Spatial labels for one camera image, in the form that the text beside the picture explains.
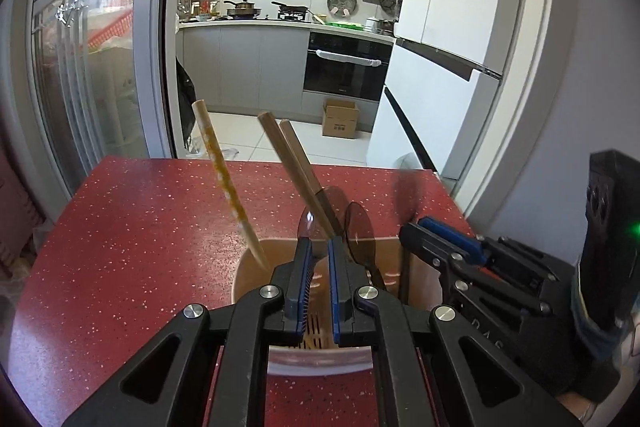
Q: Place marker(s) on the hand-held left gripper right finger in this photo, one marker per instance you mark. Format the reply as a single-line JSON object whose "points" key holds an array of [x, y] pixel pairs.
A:
{"points": [[336, 292]]}

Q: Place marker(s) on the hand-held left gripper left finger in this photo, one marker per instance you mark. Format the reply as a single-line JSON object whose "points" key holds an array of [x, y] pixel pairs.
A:
{"points": [[302, 287]]}

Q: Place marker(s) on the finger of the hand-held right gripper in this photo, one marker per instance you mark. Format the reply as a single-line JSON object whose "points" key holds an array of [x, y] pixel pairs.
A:
{"points": [[450, 234], [425, 247]]}

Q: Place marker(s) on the beige plastic utensil holder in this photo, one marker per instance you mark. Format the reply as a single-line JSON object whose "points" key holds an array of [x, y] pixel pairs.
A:
{"points": [[282, 252]]}

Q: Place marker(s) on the dark translucent spoon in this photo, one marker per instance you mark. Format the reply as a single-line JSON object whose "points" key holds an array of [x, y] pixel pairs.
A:
{"points": [[310, 224], [360, 227], [336, 202]]}

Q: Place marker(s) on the patterned wooden chopstick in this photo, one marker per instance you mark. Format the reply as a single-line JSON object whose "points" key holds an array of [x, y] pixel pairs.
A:
{"points": [[225, 187]]}

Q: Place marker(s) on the cardboard box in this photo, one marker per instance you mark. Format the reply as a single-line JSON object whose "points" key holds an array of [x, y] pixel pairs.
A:
{"points": [[340, 122]]}

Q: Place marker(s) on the black built-in oven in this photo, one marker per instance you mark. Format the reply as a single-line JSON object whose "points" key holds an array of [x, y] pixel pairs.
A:
{"points": [[345, 79]]}

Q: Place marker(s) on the small steel pot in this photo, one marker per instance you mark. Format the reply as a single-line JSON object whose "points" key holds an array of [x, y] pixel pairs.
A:
{"points": [[380, 25]]}

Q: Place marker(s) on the grey kitchen cabinet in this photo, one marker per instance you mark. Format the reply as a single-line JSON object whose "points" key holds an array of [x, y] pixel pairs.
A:
{"points": [[240, 67]]}

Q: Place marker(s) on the green cutting board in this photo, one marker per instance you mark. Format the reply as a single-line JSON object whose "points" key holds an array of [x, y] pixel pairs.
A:
{"points": [[344, 25]]}

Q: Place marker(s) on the black frying pan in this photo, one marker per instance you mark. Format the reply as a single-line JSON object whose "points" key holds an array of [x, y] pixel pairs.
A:
{"points": [[290, 9]]}

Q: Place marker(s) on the cooking pot with lid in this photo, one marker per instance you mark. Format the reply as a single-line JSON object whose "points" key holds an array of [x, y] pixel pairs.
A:
{"points": [[244, 9]]}

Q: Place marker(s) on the sliding glass door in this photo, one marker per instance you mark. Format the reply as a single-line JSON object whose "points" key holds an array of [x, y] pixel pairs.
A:
{"points": [[100, 82]]}

